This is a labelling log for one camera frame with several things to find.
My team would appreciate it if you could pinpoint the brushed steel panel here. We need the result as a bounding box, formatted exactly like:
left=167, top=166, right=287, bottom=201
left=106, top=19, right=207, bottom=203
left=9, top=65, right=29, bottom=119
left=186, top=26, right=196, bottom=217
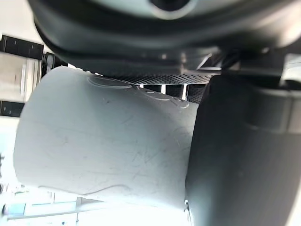
left=0, top=53, right=42, bottom=102

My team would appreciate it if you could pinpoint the black slotted rail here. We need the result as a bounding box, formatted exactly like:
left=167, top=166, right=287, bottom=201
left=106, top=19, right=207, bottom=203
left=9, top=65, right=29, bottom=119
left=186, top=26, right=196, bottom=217
left=0, top=34, right=45, bottom=60
left=0, top=100, right=25, bottom=116

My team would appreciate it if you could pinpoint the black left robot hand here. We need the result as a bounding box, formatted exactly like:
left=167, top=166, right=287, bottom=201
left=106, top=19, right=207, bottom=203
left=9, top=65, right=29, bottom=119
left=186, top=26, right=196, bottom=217
left=27, top=0, right=301, bottom=226

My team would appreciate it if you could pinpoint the black perforated mesh rack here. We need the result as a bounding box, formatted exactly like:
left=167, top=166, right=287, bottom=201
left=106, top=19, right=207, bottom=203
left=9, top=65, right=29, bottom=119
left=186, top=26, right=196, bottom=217
left=103, top=70, right=210, bottom=105

